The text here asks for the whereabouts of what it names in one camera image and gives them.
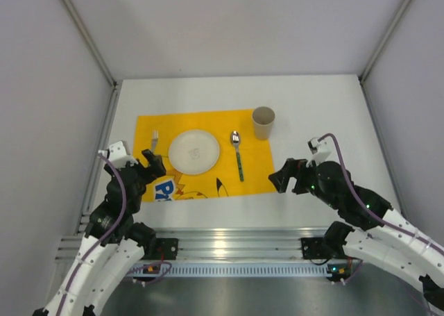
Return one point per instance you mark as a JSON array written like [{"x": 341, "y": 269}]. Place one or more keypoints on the cream round plate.
[{"x": 194, "y": 152}]

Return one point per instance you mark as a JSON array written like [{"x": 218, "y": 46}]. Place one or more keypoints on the aluminium front rail frame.
[{"x": 230, "y": 244}]

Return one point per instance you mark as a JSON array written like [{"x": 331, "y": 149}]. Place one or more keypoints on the spoon with green handle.
[{"x": 235, "y": 141}]

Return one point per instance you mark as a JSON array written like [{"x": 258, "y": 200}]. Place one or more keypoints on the yellow printed cloth placemat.
[{"x": 223, "y": 179}]

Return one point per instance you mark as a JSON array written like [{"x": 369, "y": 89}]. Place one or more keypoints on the aluminium corner post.
[
  {"x": 387, "y": 34},
  {"x": 88, "y": 40}
]

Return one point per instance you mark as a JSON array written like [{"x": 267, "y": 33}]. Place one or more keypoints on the right aluminium corner post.
[{"x": 387, "y": 34}]

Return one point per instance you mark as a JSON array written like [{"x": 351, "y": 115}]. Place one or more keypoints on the fork with green handle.
[{"x": 154, "y": 140}]

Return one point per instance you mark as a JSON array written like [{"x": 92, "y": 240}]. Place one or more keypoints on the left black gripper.
[{"x": 141, "y": 170}]

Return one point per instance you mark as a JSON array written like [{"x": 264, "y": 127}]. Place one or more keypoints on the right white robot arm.
[{"x": 369, "y": 228}]

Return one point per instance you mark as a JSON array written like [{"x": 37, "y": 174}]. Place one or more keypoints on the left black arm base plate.
[{"x": 165, "y": 249}]

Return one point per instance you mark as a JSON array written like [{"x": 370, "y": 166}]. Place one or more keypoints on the left aluminium corner post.
[{"x": 88, "y": 40}]

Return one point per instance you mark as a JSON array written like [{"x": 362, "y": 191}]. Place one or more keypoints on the perforated metal cable strip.
[{"x": 241, "y": 270}]

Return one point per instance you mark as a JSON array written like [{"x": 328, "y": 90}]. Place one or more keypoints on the beige paper cup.
[{"x": 263, "y": 118}]

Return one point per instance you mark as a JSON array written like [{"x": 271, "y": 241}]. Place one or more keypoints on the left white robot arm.
[{"x": 112, "y": 242}]

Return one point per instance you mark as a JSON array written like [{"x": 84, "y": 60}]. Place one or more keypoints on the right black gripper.
[{"x": 297, "y": 176}]

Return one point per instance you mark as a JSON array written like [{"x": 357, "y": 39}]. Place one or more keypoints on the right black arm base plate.
[{"x": 314, "y": 248}]

